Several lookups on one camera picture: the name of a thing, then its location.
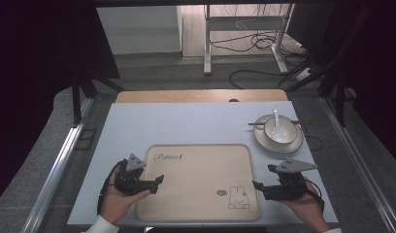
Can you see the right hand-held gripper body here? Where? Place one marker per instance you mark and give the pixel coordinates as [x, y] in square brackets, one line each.
[288, 191]

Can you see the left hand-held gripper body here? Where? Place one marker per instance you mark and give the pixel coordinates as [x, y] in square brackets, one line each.
[128, 183]

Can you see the person's left hand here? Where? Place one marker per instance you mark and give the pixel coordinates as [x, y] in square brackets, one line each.
[116, 204]

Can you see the person's right hand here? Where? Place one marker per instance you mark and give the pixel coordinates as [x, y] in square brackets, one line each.
[311, 210]

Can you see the white plate with dark rim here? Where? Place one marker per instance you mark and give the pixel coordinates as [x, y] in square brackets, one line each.
[277, 147]

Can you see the white bowl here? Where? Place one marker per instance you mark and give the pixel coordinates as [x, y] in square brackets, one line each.
[281, 134]

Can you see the beige tray with rabbit print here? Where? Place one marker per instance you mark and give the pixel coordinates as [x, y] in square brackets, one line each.
[196, 184]

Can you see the pair of brown chopsticks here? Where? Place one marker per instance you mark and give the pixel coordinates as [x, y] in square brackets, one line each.
[256, 123]

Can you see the white ceramic spoon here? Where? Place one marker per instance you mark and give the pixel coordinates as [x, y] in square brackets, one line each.
[276, 118]

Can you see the person's left white sleeve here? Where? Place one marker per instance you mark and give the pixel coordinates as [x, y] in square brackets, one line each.
[100, 226]

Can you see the person's white sleeve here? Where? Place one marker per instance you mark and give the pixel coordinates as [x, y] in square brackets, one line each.
[100, 226]
[332, 230]

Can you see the person's right white sleeve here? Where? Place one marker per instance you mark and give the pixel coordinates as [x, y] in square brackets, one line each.
[332, 230]

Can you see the wooden table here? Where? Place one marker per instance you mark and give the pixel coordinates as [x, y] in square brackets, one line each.
[199, 96]

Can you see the black metal stand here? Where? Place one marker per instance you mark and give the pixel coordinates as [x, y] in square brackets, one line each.
[77, 100]
[340, 100]

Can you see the white power strip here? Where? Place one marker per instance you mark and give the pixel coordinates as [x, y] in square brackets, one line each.
[303, 74]

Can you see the white cabinet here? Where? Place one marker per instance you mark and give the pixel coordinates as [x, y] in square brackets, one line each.
[139, 29]

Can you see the aluminium rail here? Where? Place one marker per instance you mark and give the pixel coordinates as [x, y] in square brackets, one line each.
[361, 168]
[57, 168]

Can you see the white metal desk frame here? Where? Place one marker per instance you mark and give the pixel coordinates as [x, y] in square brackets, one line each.
[244, 24]

